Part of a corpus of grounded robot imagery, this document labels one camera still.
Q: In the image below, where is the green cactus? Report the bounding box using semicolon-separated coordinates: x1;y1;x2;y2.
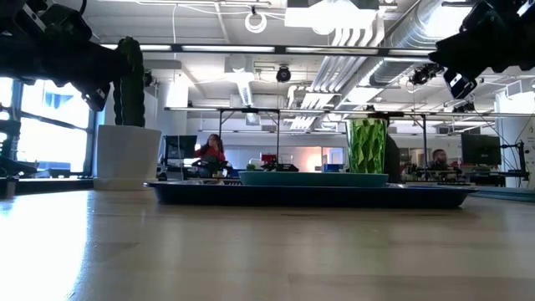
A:
112;36;146;128

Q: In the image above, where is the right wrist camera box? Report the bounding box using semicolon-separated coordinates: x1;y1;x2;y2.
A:
442;69;478;100

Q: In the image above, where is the overhead camera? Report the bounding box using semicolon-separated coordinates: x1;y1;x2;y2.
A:
275;64;293;84

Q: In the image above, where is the teal round plate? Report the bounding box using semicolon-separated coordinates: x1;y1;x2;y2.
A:
237;170;390;188

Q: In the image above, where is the dark curved chair back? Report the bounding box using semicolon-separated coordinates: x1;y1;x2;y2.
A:
384;133;405;184

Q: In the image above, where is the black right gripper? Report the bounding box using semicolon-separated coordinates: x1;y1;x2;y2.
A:
428;3;513;79

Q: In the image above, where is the blue plastic tray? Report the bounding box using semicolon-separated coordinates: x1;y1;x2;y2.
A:
144;180;480;210

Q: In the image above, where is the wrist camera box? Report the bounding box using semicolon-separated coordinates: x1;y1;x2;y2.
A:
81;81;112;113
442;69;478;100

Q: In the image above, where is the black hanging camera mount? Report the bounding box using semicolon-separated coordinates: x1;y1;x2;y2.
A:
410;62;445;87

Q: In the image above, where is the black background robot equipment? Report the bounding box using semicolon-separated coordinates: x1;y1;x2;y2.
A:
261;153;300;173

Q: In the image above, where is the person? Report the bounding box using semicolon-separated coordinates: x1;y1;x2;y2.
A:
430;148;451;171
194;133;229;179

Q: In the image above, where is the black computer monitor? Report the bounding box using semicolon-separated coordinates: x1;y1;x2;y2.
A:
164;135;199;161
461;132;502;166

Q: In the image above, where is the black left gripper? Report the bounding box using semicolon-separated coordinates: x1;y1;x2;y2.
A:
41;3;131;84

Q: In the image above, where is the green faceted cup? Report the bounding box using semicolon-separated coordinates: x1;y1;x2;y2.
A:
345;117;389;175

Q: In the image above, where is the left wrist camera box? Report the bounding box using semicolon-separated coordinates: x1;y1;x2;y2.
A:
81;81;112;113

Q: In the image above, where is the white coiled cable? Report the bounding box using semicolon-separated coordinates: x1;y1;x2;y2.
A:
244;11;268;35

